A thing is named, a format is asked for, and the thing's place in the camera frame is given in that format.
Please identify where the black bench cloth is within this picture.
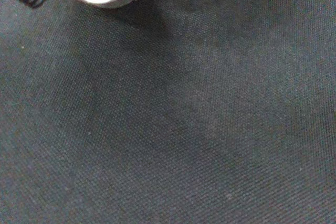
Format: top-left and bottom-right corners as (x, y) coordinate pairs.
(0, 0), (336, 224)

